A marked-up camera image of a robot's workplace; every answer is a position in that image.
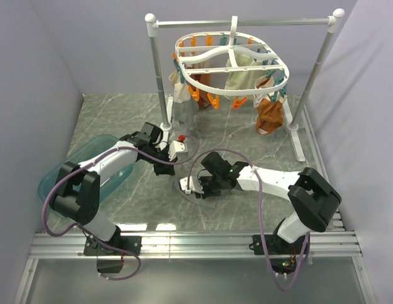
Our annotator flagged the orange hanging underwear right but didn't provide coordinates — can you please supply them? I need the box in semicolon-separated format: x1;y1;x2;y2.
255;99;284;135

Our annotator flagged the grey beige hanging underwear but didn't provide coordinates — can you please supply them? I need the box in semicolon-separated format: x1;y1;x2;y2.
169;70;199;132

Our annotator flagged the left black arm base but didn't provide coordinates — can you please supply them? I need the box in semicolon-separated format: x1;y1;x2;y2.
83;236;142;275

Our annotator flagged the cream hanging underwear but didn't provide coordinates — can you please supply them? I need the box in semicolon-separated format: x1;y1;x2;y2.
225;54;274;91

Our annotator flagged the teal plastic basin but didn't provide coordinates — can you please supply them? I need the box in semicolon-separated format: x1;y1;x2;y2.
37;134;135;219

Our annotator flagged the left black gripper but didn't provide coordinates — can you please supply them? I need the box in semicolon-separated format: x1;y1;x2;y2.
143;144;178;175

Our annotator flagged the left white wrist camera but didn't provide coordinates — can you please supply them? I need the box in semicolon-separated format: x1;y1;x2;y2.
168;141;188;162

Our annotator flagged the white oval clip hanger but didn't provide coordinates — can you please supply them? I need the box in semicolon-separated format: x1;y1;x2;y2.
173;16;289;96

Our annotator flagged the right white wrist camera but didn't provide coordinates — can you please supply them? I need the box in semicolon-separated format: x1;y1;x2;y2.
179;175;203;194

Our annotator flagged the rust hanging underwear back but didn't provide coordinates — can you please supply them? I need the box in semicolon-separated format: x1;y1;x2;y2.
191;65;214;110

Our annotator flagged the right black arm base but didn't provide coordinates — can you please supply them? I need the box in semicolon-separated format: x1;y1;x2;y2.
265;234;310;276

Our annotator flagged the orange front clip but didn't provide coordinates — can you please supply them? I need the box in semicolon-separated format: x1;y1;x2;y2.
232;96;248;110

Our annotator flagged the silver white drying rack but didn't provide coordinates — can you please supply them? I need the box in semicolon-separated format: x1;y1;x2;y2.
145;8;345;162

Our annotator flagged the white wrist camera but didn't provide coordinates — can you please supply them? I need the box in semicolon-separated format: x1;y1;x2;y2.
179;175;203;194
168;141;188;162

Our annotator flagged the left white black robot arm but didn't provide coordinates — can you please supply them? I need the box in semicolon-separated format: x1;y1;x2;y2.
42;122;177;255

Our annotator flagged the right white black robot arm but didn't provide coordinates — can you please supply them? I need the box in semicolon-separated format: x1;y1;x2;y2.
181;151;342;253

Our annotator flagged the aluminium mounting rail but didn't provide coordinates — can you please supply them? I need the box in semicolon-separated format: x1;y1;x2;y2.
28;231;362;259

